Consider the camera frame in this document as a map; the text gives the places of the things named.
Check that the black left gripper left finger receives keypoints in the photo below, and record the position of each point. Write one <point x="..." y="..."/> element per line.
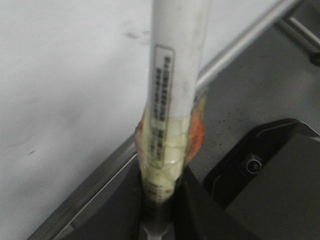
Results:
<point x="119" y="218"/>

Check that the white whiteboard with aluminium frame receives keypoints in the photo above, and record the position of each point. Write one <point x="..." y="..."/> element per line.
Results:
<point x="73" y="85"/>

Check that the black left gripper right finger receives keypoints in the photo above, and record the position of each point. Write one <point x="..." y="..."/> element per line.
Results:
<point x="196" y="216"/>

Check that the black device with round socket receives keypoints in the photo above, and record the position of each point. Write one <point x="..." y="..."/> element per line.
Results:
<point x="269" y="181"/>

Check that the white whiteboard marker with tape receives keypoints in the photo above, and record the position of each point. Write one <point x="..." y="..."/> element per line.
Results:
<point x="178" y="29"/>

